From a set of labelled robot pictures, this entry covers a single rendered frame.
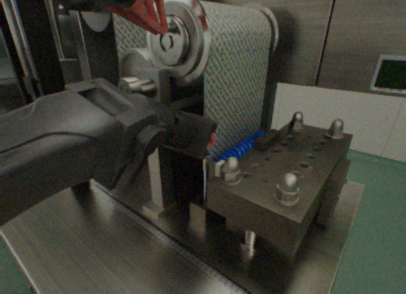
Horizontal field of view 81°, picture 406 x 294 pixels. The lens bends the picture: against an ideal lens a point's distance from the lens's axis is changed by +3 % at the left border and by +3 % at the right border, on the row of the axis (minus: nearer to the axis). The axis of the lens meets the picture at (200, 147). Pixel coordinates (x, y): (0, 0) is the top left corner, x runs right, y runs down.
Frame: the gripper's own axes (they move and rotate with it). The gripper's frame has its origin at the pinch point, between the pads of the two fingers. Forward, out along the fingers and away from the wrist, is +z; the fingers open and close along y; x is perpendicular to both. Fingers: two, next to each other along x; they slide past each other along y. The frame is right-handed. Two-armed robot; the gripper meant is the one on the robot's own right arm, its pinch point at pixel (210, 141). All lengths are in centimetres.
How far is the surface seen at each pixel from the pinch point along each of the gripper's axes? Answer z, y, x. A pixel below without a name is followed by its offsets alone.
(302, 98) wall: 255, -56, 84
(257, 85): 11.1, 0.3, 15.5
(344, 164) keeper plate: 17.8, 21.2, 4.0
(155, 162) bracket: -3.5, -8.8, -7.8
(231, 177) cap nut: -2.3, 7.9, -4.8
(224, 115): 1.3, 0.3, 5.7
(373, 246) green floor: 161, 44, -32
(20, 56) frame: -19.4, -43.9, 4.7
